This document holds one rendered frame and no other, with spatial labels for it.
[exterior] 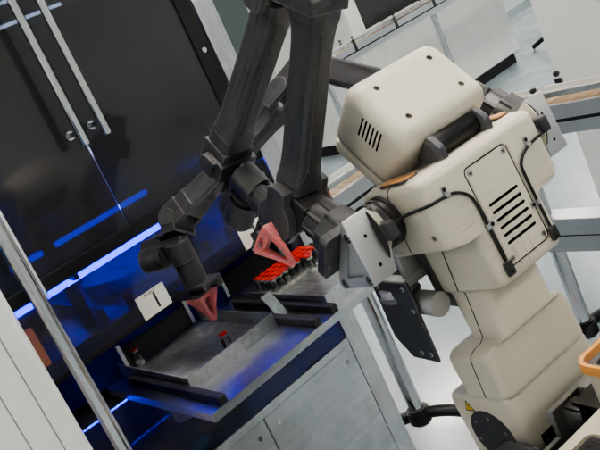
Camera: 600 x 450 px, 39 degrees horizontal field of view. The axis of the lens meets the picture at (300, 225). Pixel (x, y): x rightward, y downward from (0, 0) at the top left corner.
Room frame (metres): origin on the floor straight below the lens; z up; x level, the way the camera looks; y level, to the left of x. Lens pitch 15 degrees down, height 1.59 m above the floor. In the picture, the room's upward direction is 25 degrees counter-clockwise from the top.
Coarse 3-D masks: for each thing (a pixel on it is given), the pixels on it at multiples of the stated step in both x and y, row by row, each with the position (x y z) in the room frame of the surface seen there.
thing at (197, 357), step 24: (240, 312) 1.94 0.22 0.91; (264, 312) 1.86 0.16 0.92; (192, 336) 2.02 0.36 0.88; (216, 336) 1.94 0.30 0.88; (240, 336) 1.87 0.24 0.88; (264, 336) 1.81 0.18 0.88; (168, 360) 1.93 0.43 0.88; (192, 360) 1.86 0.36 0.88; (216, 360) 1.73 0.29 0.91; (192, 384) 1.69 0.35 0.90
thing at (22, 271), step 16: (0, 224) 1.32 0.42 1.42; (0, 240) 1.32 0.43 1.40; (16, 256) 1.32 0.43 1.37; (16, 272) 1.32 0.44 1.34; (32, 288) 1.32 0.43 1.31; (32, 304) 1.32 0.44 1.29; (48, 304) 1.32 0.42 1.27; (48, 320) 1.32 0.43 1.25; (64, 336) 1.32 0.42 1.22; (64, 352) 1.32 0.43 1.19; (80, 368) 1.32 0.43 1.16; (80, 384) 1.32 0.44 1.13; (96, 400) 1.32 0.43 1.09; (96, 416) 1.32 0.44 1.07; (112, 416) 1.33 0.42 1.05; (112, 432) 1.32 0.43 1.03; (128, 448) 1.32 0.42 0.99
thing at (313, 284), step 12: (312, 276) 2.05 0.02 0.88; (336, 276) 1.97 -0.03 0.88; (288, 288) 2.04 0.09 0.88; (300, 288) 2.00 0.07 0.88; (312, 288) 1.96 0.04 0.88; (324, 288) 1.93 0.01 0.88; (336, 288) 1.81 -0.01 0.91; (348, 288) 1.83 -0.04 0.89; (288, 300) 1.91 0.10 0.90; (300, 300) 1.87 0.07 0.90; (312, 300) 1.83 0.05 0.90; (324, 300) 1.80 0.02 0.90; (336, 300) 1.81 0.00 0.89
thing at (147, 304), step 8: (152, 288) 1.98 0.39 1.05; (160, 288) 1.99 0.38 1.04; (144, 296) 1.96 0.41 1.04; (152, 296) 1.97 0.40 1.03; (160, 296) 1.98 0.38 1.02; (168, 296) 1.99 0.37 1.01; (144, 304) 1.96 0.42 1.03; (152, 304) 1.97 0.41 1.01; (168, 304) 1.99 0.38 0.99; (144, 312) 1.95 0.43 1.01; (152, 312) 1.96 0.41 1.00
